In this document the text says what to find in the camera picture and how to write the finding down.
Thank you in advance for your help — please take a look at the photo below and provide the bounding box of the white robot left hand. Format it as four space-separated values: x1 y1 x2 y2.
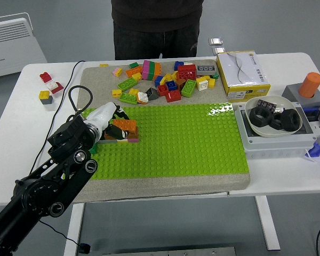
82 101 131 140

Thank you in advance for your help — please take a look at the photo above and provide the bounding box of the multicoloured brick stack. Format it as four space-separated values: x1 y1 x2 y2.
141 60 162 82

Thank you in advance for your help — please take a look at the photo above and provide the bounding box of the lime green toy brick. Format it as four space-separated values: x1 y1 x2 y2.
181 79 197 98
117 77 137 91
118 92 139 105

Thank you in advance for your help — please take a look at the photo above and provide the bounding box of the red slope toy brick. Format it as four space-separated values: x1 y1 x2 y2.
51 82 65 94

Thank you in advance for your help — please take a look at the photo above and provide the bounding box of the long orange toy brick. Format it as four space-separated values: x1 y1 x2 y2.
125 66 144 78

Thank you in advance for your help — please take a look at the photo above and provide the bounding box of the dark grey slope brick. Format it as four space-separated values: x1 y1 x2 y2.
145 87 159 101

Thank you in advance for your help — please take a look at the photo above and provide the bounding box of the red stepped toy brick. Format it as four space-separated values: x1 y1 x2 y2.
39 71 53 83

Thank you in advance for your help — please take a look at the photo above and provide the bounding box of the yellow slope toy brick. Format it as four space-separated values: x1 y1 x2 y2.
160 73 174 85

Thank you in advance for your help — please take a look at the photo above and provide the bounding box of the green studded baseplate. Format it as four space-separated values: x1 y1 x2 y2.
79 102 250 181

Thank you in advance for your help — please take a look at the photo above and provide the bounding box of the large red toy brick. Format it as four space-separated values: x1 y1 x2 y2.
177 64 197 81

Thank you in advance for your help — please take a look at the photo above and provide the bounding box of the white and yellow brick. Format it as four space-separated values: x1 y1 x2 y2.
196 76 209 92

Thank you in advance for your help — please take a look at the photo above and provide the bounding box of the grey three-hole brick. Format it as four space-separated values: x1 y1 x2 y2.
196 65 217 76

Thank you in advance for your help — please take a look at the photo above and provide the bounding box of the grey-brown mat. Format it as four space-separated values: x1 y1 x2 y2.
74 59 251 204

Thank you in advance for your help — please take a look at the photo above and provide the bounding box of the person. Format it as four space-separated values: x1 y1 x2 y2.
110 0 204 61

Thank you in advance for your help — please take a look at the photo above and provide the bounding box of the white panel heater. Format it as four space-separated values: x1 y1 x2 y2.
0 12 48 79

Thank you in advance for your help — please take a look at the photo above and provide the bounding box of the white table leg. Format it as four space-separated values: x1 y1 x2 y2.
63 203 85 256
254 196 281 251

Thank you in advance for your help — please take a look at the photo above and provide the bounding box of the white and yellow cardboard box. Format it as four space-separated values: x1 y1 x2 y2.
215 50 271 103

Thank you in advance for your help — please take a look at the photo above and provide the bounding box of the large black nut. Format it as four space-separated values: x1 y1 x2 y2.
249 106 273 128
279 108 302 132

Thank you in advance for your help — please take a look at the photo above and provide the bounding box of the dark circuit board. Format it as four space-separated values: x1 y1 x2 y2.
257 99 278 111

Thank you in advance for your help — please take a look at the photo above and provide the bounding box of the white bowl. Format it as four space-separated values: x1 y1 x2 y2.
244 95 305 138

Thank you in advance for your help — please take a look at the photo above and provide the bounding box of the small black nut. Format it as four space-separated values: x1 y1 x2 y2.
269 113 283 131

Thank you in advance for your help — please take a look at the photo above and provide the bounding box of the light grey junction box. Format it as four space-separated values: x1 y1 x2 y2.
234 102 317 160

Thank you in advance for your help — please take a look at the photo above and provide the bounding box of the blue and black fixture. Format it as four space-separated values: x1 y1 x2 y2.
301 105 320 121

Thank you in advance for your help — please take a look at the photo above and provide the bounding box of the orange cylinder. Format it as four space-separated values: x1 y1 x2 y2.
298 71 320 99

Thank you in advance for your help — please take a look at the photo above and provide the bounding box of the white zip tie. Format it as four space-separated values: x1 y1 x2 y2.
303 149 317 164

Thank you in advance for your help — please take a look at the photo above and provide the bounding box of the black power cord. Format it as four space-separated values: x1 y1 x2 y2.
28 60 92 254

